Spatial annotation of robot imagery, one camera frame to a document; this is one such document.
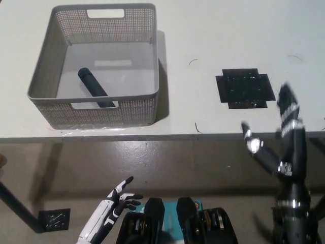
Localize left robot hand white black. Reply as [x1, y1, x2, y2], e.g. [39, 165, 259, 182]
[78, 176, 144, 244]

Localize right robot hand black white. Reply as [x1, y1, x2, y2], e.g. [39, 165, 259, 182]
[240, 81, 309, 189]

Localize dark electric screwdriver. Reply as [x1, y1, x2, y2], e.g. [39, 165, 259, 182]
[77, 67, 115, 109]

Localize black floor tape patch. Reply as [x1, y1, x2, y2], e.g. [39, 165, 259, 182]
[38, 208, 72, 232]

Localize robot body black teal blocks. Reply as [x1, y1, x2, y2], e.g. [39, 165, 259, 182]
[115, 197, 240, 244]

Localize black tape patch holder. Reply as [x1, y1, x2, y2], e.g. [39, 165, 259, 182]
[215, 68, 277, 110]

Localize black table leg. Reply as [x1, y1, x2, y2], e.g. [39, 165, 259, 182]
[0, 179, 43, 233]

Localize white label sticker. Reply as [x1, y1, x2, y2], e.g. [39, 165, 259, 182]
[94, 59, 133, 68]

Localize grey perforated plastic basket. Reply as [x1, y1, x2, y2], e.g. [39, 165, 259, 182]
[27, 3, 161, 130]

